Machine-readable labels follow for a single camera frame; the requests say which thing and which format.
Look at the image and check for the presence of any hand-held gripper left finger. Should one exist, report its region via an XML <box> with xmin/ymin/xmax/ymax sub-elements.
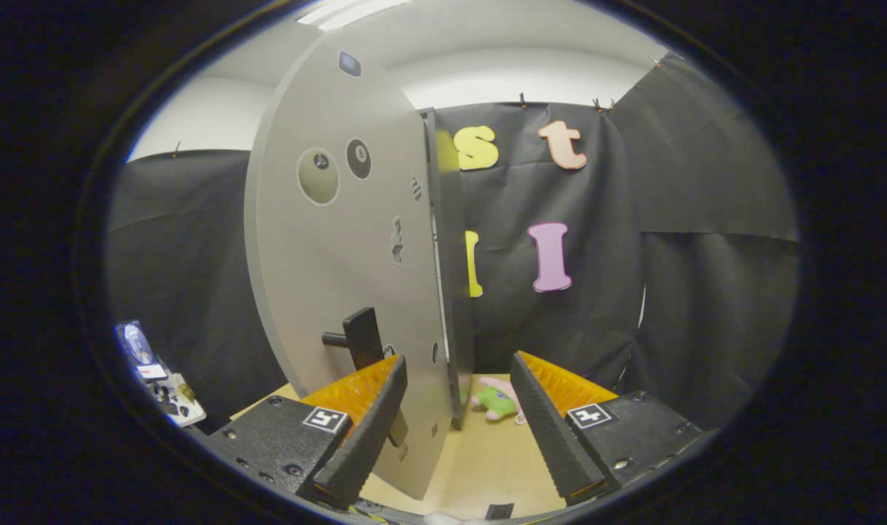
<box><xmin>210</xmin><ymin>354</ymin><xmax>409</xmax><ymax>509</ymax></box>

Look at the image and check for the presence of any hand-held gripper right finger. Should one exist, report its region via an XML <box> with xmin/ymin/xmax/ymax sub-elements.
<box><xmin>510</xmin><ymin>351</ymin><xmax>710</xmax><ymax>505</ymax></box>

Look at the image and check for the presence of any black cabinet door handle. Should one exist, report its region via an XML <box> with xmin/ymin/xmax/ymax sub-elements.
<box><xmin>321</xmin><ymin>307</ymin><xmax>409</xmax><ymax>449</ymax></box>

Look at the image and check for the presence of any dark grey shoe cabinet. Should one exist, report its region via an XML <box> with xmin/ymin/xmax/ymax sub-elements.
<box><xmin>420</xmin><ymin>108</ymin><xmax>477</xmax><ymax>431</ymax></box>

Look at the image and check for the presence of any grey shoe cabinet door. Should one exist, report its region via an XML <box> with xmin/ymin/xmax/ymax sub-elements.
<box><xmin>243</xmin><ymin>29</ymin><xmax>455</xmax><ymax>502</ymax></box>

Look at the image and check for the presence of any pink and green plush toy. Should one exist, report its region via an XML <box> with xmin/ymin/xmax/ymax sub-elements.
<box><xmin>471</xmin><ymin>376</ymin><xmax>525</xmax><ymax>425</ymax></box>

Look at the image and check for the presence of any white and yellow object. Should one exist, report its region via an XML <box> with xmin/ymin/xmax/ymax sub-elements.
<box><xmin>152</xmin><ymin>373</ymin><xmax>208</xmax><ymax>428</ymax></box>

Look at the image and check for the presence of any black backdrop cloth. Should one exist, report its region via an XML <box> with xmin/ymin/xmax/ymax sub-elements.
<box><xmin>108</xmin><ymin>55</ymin><xmax>801</xmax><ymax>431</ymax></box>

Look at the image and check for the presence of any blue and white panel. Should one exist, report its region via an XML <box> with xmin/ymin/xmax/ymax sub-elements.
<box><xmin>115</xmin><ymin>321</ymin><xmax>168</xmax><ymax>381</ymax></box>

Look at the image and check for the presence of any long ceiling light panel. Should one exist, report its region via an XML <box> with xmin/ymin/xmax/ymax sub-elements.
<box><xmin>297</xmin><ymin>0</ymin><xmax>415</xmax><ymax>31</ymax></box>

